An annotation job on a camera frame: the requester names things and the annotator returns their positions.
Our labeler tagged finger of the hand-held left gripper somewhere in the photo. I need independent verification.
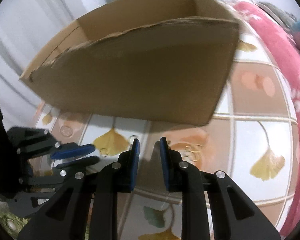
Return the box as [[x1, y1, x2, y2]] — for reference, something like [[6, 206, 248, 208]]
[[7, 127, 95, 159], [18, 156, 100, 187]]

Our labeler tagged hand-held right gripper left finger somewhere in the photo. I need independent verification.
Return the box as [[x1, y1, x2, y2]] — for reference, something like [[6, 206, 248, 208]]
[[17, 138, 140, 240]]

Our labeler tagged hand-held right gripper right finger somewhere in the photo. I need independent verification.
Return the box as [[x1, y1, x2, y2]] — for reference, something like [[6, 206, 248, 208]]
[[159, 137, 282, 240]]

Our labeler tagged gold charm necklace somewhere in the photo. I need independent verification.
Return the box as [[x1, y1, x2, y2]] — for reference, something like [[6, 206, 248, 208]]
[[99, 135, 138, 158]]

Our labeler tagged brown cardboard box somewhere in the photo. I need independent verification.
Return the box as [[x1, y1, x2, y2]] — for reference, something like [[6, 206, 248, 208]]
[[19, 0, 240, 126]]

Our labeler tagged tile-pattern leaf tablecloth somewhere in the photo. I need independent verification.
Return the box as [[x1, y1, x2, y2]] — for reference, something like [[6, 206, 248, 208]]
[[32, 1, 300, 240]]

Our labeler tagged white curtain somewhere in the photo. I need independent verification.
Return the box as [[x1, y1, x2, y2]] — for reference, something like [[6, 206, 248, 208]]
[[0, 0, 83, 105]]

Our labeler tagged pink floral blanket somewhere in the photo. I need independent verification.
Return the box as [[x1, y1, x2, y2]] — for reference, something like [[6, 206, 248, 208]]
[[230, 0, 300, 235]]

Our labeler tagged grey patterned cloth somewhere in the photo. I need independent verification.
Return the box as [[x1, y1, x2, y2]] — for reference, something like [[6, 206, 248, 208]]
[[257, 2, 298, 30]]

